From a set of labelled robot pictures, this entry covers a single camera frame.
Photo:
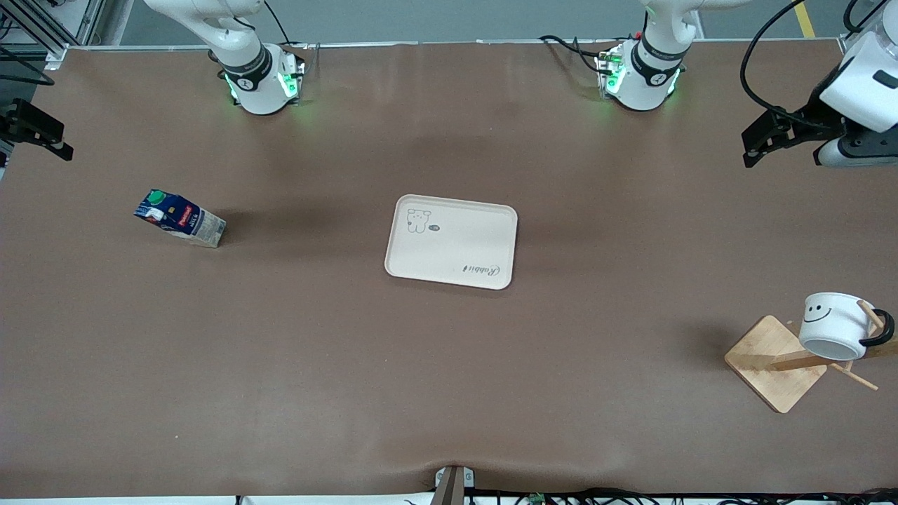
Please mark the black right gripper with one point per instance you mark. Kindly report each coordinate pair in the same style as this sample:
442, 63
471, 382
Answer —
21, 120

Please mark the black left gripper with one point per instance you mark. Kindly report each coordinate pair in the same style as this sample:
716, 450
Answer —
814, 120

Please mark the blue milk carton green cap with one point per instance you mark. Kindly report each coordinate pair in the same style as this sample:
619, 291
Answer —
189, 221

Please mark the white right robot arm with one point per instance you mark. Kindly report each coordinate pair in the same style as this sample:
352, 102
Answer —
256, 91

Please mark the wooden cup rack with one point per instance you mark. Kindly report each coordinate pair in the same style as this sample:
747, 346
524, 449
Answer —
765, 365

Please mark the cream plastic tray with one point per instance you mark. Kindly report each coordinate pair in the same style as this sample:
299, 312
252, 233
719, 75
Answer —
456, 245

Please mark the aluminium frame profile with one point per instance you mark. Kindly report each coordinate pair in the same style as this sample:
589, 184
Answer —
849, 45
49, 28

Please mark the metal table clamp bracket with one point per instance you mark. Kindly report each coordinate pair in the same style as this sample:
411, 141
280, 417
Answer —
452, 487

